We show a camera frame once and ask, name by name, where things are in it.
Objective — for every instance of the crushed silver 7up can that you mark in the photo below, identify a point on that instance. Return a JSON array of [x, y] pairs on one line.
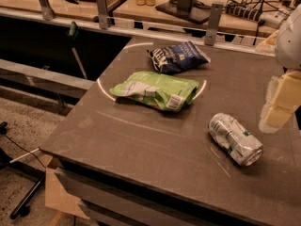
[[235, 140]]

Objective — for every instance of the blue chip bag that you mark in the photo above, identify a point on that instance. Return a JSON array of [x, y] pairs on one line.
[[177, 58]]

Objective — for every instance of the grey metal bracket middle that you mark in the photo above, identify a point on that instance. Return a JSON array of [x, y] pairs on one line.
[[102, 14]]

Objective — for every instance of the grey metal bracket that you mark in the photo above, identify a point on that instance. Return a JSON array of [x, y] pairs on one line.
[[46, 10], [102, 14], [213, 23]]

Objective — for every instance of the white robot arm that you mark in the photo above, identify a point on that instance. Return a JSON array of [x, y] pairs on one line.
[[288, 43]]

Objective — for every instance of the grey metal bracket right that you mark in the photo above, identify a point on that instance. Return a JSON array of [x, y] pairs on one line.
[[213, 23]]

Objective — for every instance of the grey metal bracket left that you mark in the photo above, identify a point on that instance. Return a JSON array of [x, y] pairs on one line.
[[46, 10]]

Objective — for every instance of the green snack bag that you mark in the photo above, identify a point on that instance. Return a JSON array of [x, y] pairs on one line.
[[160, 91]]

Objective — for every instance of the black floor stand leg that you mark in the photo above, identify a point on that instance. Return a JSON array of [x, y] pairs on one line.
[[22, 208]]

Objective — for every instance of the black power strip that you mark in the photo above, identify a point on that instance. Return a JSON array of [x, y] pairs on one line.
[[251, 14]]

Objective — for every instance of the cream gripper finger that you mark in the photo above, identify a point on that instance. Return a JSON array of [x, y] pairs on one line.
[[288, 100], [270, 101]]

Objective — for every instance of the green handled tool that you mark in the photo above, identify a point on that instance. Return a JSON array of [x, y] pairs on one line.
[[72, 35]]

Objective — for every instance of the black monitor stand base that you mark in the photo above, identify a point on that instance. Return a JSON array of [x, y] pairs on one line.
[[185, 9]]

